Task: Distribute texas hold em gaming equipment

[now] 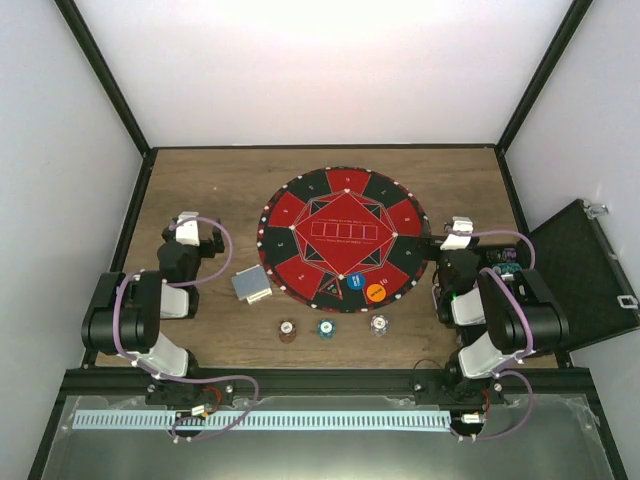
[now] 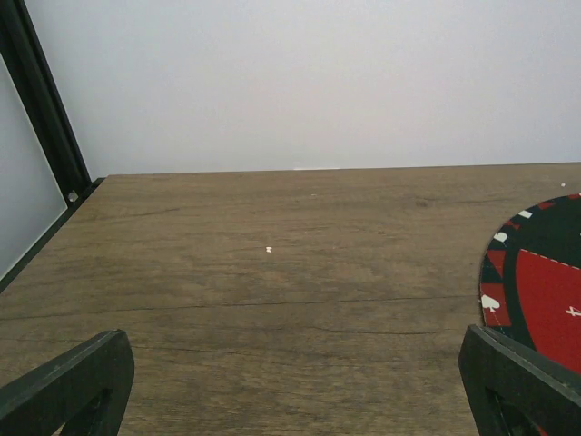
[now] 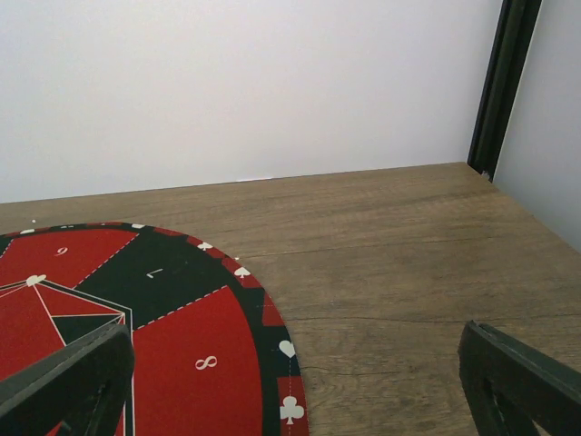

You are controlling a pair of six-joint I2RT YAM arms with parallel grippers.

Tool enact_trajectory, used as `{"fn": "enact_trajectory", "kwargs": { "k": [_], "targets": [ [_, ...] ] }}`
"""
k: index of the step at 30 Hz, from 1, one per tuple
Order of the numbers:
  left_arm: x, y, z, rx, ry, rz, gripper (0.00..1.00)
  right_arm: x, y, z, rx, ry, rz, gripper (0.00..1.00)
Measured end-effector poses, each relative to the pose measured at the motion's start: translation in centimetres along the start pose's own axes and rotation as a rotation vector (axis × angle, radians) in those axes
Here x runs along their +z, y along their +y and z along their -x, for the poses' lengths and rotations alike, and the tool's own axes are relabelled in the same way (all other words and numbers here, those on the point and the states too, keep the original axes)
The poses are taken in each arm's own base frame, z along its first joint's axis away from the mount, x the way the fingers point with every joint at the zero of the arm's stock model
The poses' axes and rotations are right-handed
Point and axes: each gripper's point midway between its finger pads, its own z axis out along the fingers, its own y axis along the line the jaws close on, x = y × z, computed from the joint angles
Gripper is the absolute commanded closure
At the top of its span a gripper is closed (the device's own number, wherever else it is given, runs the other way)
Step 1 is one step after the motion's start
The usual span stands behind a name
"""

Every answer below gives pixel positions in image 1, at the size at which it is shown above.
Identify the blue round blind button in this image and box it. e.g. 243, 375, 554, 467
346, 273, 366, 291

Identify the light blue slotted cable duct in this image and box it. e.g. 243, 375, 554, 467
72, 410, 451, 432

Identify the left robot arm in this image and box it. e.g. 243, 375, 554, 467
81, 212, 233, 404

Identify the blue playing card deck box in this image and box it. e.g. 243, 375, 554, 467
232, 265, 272, 304

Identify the round red black poker mat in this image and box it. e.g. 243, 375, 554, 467
256, 167, 428, 313

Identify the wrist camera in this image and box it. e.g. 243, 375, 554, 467
440, 216, 474, 251
174, 211, 200, 247

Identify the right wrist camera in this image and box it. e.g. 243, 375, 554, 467
440, 216, 474, 251

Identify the teal chip row in case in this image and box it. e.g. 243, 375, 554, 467
492, 262, 522, 276

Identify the brown poker chip stack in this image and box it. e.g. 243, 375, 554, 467
278, 320, 297, 343

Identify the black aluminium frame rail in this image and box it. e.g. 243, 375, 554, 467
60, 367, 595, 397

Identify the orange round blind button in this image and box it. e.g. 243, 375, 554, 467
365, 283, 387, 303

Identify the black poker set case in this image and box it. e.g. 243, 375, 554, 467
479, 200, 639, 354

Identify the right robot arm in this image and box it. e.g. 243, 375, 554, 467
420, 217, 570, 403

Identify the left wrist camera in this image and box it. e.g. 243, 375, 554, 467
174, 211, 200, 247

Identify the purple chip in case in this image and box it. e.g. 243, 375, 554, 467
502, 248, 517, 262

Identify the teal poker chip stack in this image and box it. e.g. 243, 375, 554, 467
317, 319, 336, 340

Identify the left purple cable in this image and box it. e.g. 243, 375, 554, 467
112, 215, 261, 445

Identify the purple white poker chip stack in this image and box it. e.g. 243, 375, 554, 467
370, 315, 389, 337

